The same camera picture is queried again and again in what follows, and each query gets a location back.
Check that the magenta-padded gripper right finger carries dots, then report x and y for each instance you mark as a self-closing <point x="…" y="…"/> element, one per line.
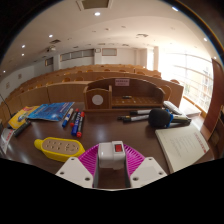
<point x="148" y="171"/>

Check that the yellow power strip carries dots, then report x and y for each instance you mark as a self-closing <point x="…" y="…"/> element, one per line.
<point x="60" y="149"/>

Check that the wooden lecture desk rows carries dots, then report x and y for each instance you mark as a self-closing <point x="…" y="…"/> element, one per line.
<point x="65" y="92"/>

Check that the white remote control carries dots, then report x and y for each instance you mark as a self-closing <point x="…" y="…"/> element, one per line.
<point x="172" y="107"/>

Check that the wooden lecture hall chairs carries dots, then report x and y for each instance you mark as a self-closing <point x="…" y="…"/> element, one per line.
<point x="165" y="91"/>

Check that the wooden desk organizer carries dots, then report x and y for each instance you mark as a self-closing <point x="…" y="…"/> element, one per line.
<point x="98" y="99"/>

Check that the white charger block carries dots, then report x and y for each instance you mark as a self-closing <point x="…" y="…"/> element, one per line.
<point x="110" y="156"/>

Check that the blue book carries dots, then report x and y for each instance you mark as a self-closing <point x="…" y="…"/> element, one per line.
<point x="51" y="111"/>

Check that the ceiling spot lights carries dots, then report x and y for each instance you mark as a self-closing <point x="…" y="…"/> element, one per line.
<point x="97" y="14"/>

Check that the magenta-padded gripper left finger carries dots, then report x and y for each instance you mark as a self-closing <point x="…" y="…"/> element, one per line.
<point x="74" y="171"/>

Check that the square ceiling air vent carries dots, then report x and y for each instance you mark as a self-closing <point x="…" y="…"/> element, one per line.
<point x="95" y="3"/>

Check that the black remote control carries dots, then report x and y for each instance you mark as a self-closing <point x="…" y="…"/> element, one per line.
<point x="21" y="128"/>

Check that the ceiling projector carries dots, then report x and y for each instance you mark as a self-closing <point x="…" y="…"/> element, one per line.
<point x="51" y="48"/>

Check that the black handheld microphone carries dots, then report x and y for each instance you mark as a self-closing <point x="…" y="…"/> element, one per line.
<point x="159" y="117"/>

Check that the white open book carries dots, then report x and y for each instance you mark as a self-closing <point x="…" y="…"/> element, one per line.
<point x="181" y="146"/>

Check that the black and red marker pen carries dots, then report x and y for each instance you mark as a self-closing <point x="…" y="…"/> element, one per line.
<point x="74" y="117"/>

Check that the white and red leaflet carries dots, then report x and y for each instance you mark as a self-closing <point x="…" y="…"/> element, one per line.
<point x="6" y="140"/>

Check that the yellow book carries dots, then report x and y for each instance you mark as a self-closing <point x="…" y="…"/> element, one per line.
<point x="18" y="119"/>

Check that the large window with railing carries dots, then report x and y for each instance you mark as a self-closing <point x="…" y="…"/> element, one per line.
<point x="190" y="80"/>

